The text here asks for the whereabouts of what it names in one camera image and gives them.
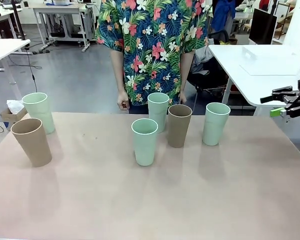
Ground brown plastic cup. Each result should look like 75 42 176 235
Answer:
167 104 193 149
10 118 53 168

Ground blue jacket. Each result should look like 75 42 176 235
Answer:
211 0 237 32

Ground grey jacket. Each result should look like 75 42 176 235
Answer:
193 47 216 76

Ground small cardboard box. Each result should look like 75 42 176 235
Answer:
0 106 28 123

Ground white desk with metal legs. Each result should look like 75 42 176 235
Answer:
32 3 96 52

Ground thin black floor cable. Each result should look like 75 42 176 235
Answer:
26 51 41 92

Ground white table with rounded corner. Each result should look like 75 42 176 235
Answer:
207 44 300 107

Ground person's left forearm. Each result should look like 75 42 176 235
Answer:
180 51 195 96

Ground person's right hand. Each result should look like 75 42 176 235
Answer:
116 89 130 111

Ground white crumpled paper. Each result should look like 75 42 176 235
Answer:
6 99 25 113

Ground person in floral shirt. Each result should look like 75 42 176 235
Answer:
94 0 211 107

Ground white rectangular table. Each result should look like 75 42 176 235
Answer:
0 38 31 86

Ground person's right forearm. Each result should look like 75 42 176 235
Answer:
110 48 129 95

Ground black office chair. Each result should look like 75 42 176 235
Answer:
187 29 231 101

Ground person's left hand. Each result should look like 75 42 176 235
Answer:
178 91 189 105

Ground blue jeans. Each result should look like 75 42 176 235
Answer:
128 101 183 115

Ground light green plastic cup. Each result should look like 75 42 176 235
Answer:
202 102 231 147
131 118 159 167
147 92 170 134
21 92 56 135

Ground black computer monitor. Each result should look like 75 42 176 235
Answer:
248 7 278 46

